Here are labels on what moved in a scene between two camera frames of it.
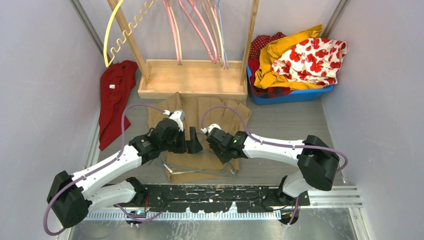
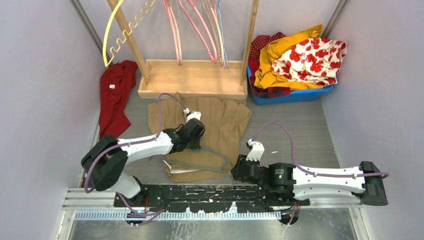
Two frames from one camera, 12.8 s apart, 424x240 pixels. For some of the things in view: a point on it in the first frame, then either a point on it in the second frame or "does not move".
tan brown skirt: x=201 y=114 does not move
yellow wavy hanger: x=125 y=32 does not move
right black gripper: x=223 y=159 → x=242 y=158
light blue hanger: x=223 y=44 does not move
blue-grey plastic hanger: x=172 y=166 → x=203 y=167
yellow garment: x=266 y=78 does not move
